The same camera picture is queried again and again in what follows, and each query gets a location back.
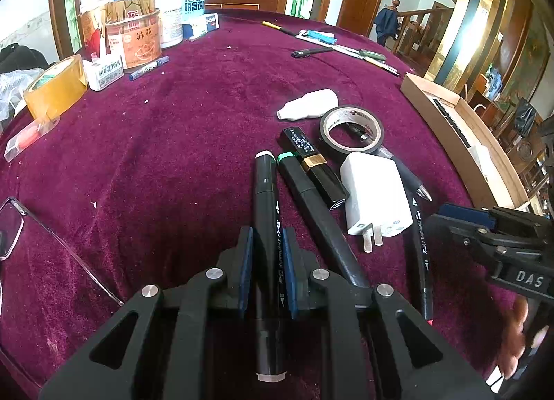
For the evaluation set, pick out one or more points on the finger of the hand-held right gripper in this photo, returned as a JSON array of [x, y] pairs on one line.
[[458, 235], [465, 212]]

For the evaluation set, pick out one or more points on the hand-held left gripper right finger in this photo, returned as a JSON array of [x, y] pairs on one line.
[[293, 292]]

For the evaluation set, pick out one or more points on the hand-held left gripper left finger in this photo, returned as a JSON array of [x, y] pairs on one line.
[[246, 279]]

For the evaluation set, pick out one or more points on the black marker red end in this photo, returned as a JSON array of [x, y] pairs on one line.
[[422, 253]]

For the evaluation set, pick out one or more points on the black ballpoint pen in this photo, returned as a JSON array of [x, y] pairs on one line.
[[409, 177]]

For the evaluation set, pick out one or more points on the black marker white cap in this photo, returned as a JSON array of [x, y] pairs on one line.
[[265, 209]]

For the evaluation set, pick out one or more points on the cardboard box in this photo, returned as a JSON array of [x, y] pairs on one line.
[[489, 132]]

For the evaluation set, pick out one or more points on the black marker blue cap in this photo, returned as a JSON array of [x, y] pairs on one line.
[[450, 121]]

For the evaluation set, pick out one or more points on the black marker green cap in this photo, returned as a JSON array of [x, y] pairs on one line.
[[311, 201]]

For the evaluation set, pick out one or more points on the white charger adapter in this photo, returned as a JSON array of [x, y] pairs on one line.
[[374, 192]]

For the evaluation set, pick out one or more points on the black gold lipstick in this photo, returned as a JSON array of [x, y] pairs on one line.
[[303, 149]]

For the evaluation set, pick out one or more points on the black tape roll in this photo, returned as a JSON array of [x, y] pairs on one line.
[[333, 116]]

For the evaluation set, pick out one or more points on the white squeeze tube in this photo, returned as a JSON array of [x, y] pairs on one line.
[[311, 102]]

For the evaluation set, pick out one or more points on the person's right hand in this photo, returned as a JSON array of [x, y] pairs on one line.
[[515, 339]]

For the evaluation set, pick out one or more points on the black plastic bag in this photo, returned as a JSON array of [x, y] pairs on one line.
[[523, 116]]

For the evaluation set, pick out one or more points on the maroon velvet tablecloth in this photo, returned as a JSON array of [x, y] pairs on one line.
[[173, 145]]

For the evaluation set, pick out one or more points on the white yellow pen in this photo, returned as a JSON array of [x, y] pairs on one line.
[[383, 67]]

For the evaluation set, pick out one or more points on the green pen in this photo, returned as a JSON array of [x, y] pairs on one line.
[[374, 54]]

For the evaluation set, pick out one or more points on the wooden stair railing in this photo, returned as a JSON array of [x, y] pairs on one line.
[[415, 36]]

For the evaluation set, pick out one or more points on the gold trimmed pillar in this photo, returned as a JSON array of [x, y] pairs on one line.
[[467, 15]]

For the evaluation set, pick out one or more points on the dark blue jacket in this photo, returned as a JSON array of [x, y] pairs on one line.
[[386, 23]]

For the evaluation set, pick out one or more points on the white ruler with tools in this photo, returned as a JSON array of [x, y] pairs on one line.
[[342, 48]]

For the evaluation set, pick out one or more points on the black clip pen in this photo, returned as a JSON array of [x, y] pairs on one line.
[[311, 52]]

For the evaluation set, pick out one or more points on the blue lighter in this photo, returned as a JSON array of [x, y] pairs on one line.
[[322, 39]]

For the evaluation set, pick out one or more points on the white barcode box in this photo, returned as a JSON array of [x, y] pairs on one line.
[[104, 75]]

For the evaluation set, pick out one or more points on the yellow black pen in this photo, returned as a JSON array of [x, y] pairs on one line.
[[277, 27]]

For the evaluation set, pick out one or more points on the small blue white box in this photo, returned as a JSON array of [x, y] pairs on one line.
[[203, 26]]

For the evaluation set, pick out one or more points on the orange printed can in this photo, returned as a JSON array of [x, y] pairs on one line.
[[136, 45]]

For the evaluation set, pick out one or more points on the red item clear pack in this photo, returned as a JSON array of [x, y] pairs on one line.
[[28, 137]]

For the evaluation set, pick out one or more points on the yellow tape roll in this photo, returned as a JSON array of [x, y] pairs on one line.
[[56, 95]]

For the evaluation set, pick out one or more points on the white can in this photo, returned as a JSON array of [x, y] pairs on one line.
[[171, 23]]

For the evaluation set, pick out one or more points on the small white bottle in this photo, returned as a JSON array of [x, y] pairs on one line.
[[115, 44]]

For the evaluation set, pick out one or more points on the red white carton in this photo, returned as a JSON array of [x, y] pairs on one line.
[[91, 32]]

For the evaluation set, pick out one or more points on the bundle of brown sachets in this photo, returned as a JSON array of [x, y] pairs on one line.
[[130, 8]]

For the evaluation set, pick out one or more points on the clear plastic bag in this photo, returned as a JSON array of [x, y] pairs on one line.
[[11, 88]]

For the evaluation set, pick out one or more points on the thin frame eyeglasses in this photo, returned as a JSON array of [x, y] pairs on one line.
[[8, 231]]

